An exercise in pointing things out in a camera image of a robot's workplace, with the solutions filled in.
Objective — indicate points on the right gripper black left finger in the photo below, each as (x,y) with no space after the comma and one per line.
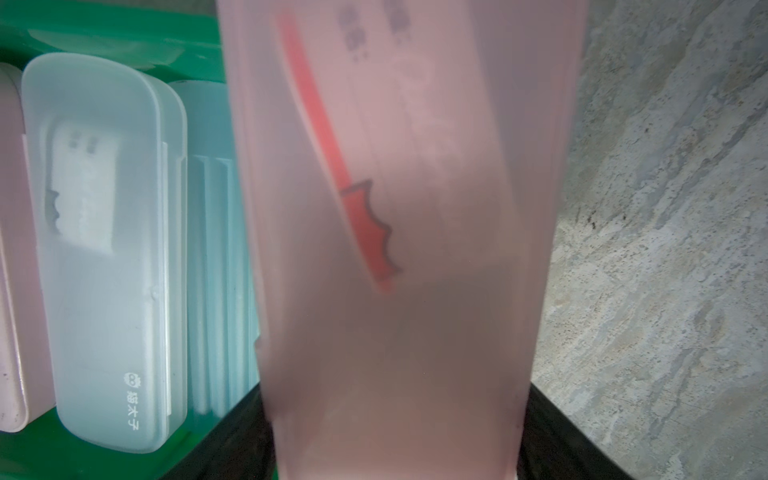
(241,446)

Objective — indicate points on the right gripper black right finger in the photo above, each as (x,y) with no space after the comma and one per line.
(554,448)

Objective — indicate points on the light teal pencil case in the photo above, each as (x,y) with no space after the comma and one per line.
(222,313)

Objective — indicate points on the pink opaque pencil case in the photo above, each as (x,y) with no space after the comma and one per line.
(27,389)

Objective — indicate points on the translucent pink pencil case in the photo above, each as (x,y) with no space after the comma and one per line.
(401,163)

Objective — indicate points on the clear pencil case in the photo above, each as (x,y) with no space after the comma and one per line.
(107,164)

